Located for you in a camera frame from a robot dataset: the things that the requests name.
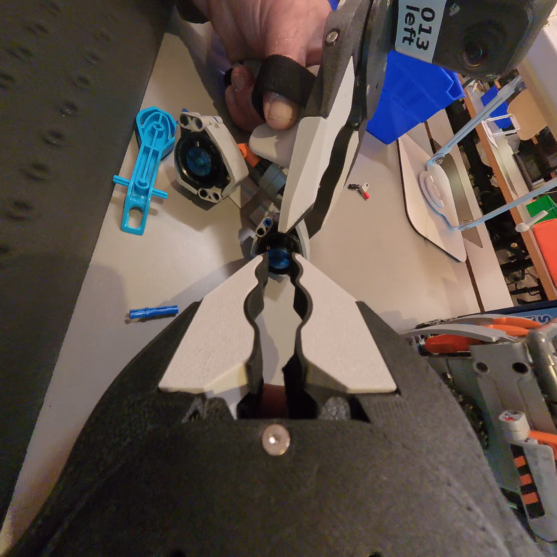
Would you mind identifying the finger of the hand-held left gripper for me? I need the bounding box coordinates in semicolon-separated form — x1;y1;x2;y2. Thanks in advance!
278;56;357;232
299;124;363;229

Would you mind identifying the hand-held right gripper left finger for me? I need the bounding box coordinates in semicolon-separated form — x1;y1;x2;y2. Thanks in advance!
158;254;268;416

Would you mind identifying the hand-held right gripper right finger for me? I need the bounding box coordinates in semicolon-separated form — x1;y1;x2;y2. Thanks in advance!
282;252;398;397

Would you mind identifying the grey wheel module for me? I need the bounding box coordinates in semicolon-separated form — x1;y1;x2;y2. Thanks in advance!
173;111;313;281

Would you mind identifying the translucent blue round toy stud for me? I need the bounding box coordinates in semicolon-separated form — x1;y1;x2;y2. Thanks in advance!
186;146;214;175
266;247;291;272

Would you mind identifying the person's left forearm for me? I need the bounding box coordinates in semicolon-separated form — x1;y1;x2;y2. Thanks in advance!
174;0;216;24

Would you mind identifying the person's right hand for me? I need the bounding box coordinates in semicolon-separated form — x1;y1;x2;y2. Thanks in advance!
260;385;287;419

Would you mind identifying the person's left hand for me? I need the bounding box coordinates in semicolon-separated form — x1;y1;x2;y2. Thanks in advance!
209;0;331;132

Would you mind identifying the small blue toy pin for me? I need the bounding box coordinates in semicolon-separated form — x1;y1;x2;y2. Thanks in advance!
129;305;179;321

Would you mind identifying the blue storage bin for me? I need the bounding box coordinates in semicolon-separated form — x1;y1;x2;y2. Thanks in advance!
365;49;467;145
479;83;511;131

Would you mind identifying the white base board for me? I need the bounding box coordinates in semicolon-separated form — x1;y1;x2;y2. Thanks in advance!
397;128;470;263

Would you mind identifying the white round stand base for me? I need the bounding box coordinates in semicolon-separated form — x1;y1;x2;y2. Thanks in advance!
419;167;454;225

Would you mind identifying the light blue stand rod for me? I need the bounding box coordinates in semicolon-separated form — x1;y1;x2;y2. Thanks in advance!
426;76;525;168
450;180;557;232

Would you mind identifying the grey orange tracked toy robot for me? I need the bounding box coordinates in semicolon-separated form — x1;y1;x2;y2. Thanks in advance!
400;312;557;557

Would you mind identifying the white ball tipped rod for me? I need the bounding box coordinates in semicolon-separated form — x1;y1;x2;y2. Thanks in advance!
515;210;550;234

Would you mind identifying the orange plastic bin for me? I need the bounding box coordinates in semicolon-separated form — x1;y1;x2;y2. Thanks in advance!
533;219;557;301

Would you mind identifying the black perforated mat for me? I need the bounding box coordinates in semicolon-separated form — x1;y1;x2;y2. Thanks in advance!
0;0;172;529

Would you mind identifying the light blue toy frame piece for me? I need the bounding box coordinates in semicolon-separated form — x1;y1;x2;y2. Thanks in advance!
112;106;178;236

